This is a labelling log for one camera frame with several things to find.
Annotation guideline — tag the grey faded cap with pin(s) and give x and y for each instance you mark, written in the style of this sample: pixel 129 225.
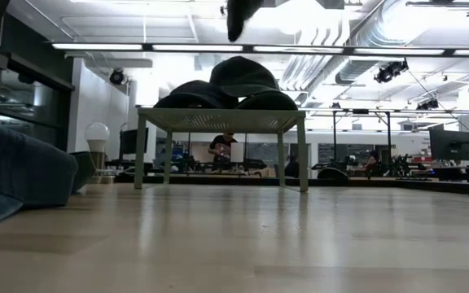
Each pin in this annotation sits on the grey faded cap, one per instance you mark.
pixel 267 101

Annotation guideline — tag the dark blue denim cap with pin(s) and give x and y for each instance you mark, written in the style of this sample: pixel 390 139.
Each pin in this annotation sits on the dark blue denim cap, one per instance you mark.
pixel 194 95

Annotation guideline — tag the dark charcoal cap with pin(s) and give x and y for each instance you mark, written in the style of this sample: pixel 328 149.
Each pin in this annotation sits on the dark charcoal cap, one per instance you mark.
pixel 242 75

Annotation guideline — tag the olive green cap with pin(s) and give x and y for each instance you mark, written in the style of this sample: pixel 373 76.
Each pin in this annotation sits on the olive green cap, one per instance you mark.
pixel 84 171

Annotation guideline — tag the white rectangular panel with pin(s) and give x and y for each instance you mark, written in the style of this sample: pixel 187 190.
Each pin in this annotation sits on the white rectangular panel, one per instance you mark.
pixel 237 152

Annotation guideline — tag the person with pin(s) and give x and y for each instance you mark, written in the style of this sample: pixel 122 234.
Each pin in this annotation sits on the person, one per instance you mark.
pixel 220 146
pixel 371 160

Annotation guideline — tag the pale metal mesh shelf rack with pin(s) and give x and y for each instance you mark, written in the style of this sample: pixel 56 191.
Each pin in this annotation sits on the pale metal mesh shelf rack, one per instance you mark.
pixel 218 118

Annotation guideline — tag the black computer monitor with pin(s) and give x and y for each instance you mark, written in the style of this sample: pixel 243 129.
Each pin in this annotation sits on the black computer monitor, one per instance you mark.
pixel 133 141
pixel 450 144

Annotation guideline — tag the long LED light bar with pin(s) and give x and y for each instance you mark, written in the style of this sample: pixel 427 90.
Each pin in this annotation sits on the long LED light bar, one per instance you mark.
pixel 198 47

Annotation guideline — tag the black ceiling spotlight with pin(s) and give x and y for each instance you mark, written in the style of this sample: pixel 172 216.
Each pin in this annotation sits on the black ceiling spotlight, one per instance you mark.
pixel 428 105
pixel 117 76
pixel 389 71

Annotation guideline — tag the white bulb table lamp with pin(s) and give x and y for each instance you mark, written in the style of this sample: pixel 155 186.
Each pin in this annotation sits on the white bulb table lamp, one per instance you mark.
pixel 97 136

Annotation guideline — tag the black desk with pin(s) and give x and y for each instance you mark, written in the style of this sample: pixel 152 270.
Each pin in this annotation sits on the black desk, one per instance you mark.
pixel 450 173

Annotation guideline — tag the black metal gantry frame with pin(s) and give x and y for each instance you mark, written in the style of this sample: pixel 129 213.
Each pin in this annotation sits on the black metal gantry frame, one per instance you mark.
pixel 334 138

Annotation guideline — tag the silver ventilation duct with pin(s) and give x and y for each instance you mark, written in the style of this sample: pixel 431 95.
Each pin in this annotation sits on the silver ventilation duct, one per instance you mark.
pixel 352 69

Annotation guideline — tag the black aluminium table frame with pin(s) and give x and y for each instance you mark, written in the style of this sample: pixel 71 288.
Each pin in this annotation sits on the black aluminium table frame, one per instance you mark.
pixel 381 184

